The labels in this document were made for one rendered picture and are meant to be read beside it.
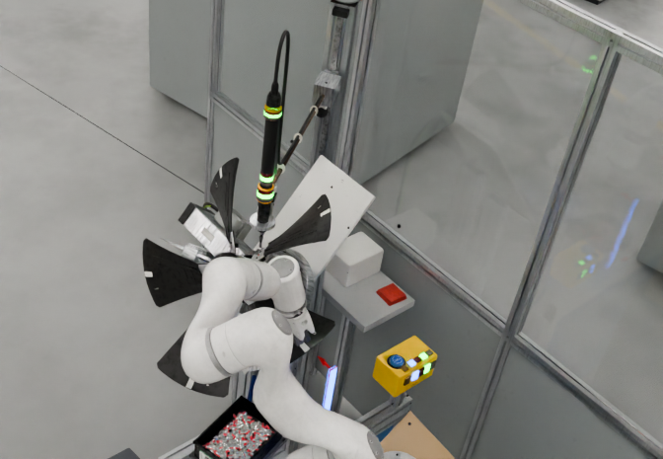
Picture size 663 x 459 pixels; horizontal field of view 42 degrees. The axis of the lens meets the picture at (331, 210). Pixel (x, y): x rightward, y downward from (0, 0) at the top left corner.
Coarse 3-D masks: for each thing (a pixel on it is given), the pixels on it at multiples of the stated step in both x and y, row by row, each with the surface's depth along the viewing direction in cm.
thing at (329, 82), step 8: (328, 72) 276; (336, 72) 275; (320, 80) 271; (328, 80) 272; (336, 80) 273; (320, 88) 269; (328, 88) 269; (336, 88) 272; (312, 96) 272; (328, 96) 270; (336, 96) 276; (328, 104) 272
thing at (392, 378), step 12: (396, 348) 252; (408, 348) 253; (420, 348) 253; (384, 360) 248; (408, 360) 249; (432, 360) 252; (384, 372) 248; (396, 372) 245; (408, 372) 245; (432, 372) 257; (384, 384) 250; (396, 384) 245; (408, 384) 250; (396, 396) 248
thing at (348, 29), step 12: (348, 24) 267; (348, 36) 269; (348, 48) 272; (324, 60) 277; (348, 60) 277; (348, 72) 284; (336, 108) 285; (336, 120) 288; (336, 132) 292; (312, 144) 296; (336, 144) 299; (312, 156) 299
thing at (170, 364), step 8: (176, 344) 250; (168, 352) 250; (176, 352) 250; (160, 360) 251; (168, 360) 250; (176, 360) 250; (160, 368) 250; (168, 368) 250; (176, 368) 250; (168, 376) 250; (176, 376) 249; (184, 376) 249; (184, 384) 249; (200, 384) 249; (216, 384) 249; (224, 384) 250; (200, 392) 249; (208, 392) 249; (216, 392) 249; (224, 392) 249
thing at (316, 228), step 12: (324, 204) 246; (312, 216) 245; (324, 216) 241; (288, 228) 252; (300, 228) 243; (312, 228) 240; (324, 228) 237; (276, 240) 248; (288, 240) 242; (300, 240) 239; (312, 240) 236; (324, 240) 234; (264, 252) 246
